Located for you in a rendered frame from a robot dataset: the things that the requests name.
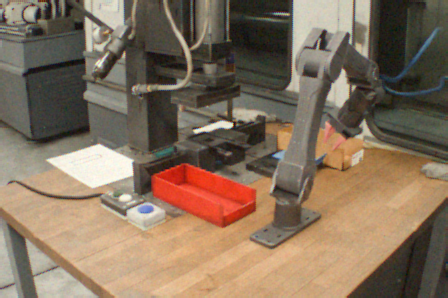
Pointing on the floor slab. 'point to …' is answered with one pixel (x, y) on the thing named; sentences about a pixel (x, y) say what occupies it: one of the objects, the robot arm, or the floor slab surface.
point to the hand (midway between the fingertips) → (330, 144)
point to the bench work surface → (235, 236)
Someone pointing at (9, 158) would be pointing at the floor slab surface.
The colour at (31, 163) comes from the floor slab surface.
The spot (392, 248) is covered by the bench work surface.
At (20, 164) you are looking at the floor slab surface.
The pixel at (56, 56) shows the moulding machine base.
